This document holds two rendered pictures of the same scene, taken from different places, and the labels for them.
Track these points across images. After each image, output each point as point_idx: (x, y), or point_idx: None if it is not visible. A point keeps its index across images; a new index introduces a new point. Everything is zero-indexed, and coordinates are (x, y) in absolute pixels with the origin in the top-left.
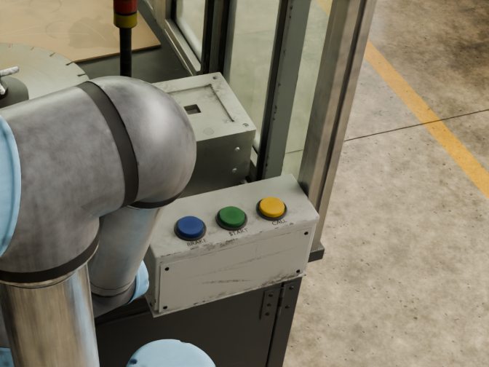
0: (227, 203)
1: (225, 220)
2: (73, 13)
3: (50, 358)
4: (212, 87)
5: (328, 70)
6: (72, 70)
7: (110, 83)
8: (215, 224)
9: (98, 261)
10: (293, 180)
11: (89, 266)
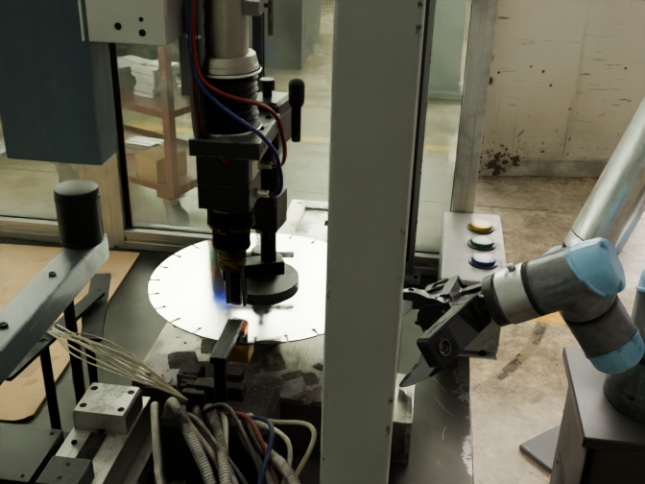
0: (462, 241)
1: (487, 243)
2: (25, 280)
3: None
4: (310, 206)
5: (478, 90)
6: (253, 237)
7: None
8: (484, 252)
9: (639, 211)
10: (453, 212)
11: (623, 230)
